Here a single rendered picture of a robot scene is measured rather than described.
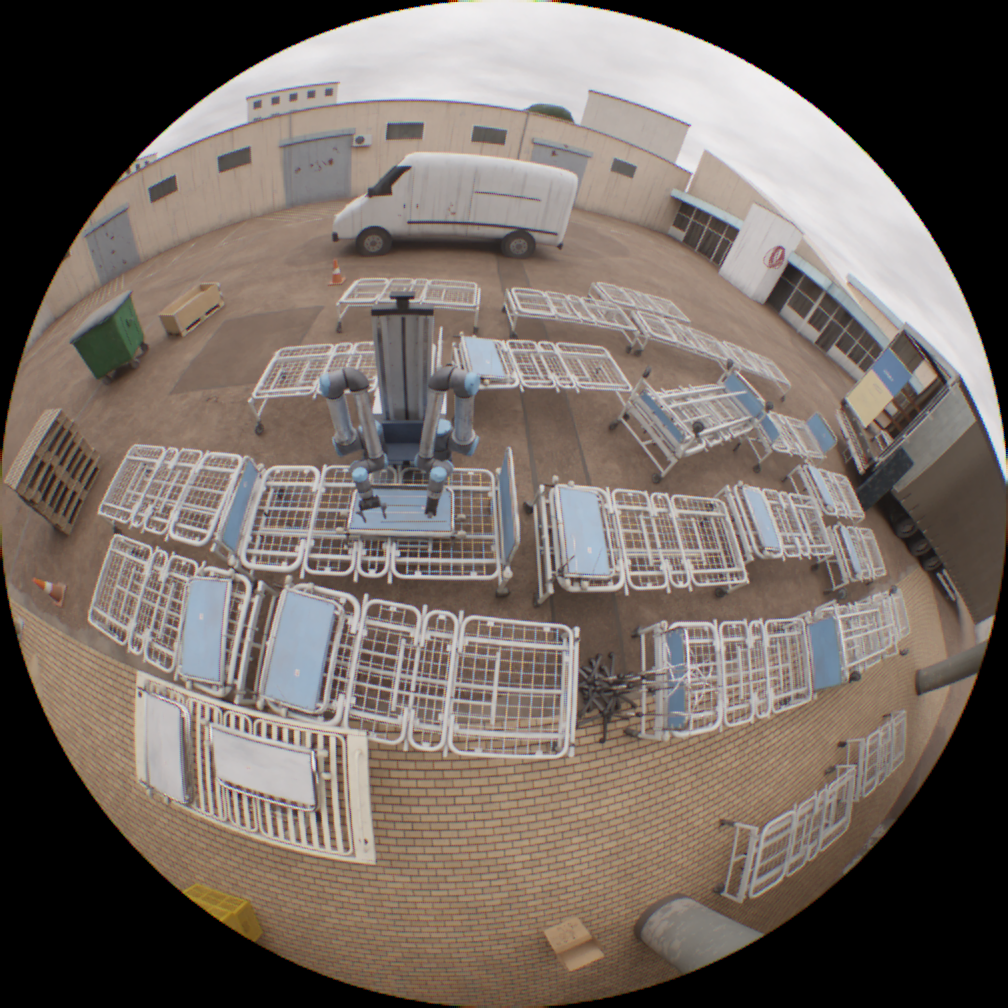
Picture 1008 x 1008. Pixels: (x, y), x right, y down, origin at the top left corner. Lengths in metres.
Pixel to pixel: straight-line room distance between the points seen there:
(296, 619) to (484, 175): 8.26
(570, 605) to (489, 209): 7.91
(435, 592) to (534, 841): 2.19
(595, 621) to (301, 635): 2.23
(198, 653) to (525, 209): 9.04
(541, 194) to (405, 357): 7.08
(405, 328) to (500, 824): 3.36
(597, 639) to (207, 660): 2.95
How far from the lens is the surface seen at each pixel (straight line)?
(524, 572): 2.88
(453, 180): 8.36
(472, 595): 2.75
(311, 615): 2.27
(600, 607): 3.01
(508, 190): 8.56
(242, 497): 2.82
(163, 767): 2.92
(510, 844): 2.99
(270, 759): 2.29
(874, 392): 10.30
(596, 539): 2.55
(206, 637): 2.67
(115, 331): 7.65
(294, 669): 2.27
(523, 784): 2.81
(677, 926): 3.68
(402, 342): 2.08
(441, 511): 2.39
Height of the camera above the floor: 2.64
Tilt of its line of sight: 58 degrees down
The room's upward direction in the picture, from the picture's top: 18 degrees clockwise
